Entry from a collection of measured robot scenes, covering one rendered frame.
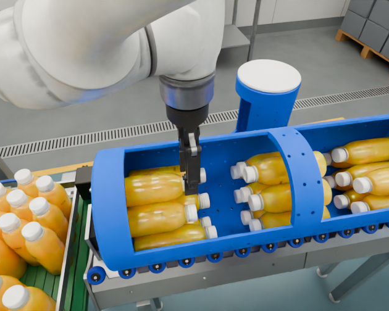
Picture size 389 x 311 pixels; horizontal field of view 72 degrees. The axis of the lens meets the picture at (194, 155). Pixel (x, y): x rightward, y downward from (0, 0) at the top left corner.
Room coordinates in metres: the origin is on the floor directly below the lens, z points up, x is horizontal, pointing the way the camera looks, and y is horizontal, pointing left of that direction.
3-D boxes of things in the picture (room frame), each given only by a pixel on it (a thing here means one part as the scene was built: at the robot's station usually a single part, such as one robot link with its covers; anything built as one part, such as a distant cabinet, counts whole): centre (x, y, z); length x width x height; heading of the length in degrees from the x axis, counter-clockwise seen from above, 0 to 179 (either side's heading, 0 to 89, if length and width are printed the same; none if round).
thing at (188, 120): (0.39, 0.01, 1.34); 0.08 x 0.07 x 0.09; 11
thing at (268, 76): (1.09, -0.33, 1.03); 0.28 x 0.28 x 0.01
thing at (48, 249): (0.30, 0.37, 0.99); 0.07 x 0.07 x 0.18
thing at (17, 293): (0.16, 0.35, 1.08); 0.04 x 0.04 x 0.02
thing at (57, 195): (0.44, 0.40, 0.99); 0.07 x 0.07 x 0.18
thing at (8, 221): (0.32, 0.44, 1.08); 0.04 x 0.04 x 0.02
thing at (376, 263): (0.47, -0.79, 0.31); 0.06 x 0.06 x 0.63; 10
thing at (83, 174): (0.53, 0.34, 0.95); 0.10 x 0.07 x 0.10; 10
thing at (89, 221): (0.35, 0.26, 0.99); 0.10 x 0.02 x 0.12; 10
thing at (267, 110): (1.09, -0.33, 0.59); 0.28 x 0.28 x 0.88
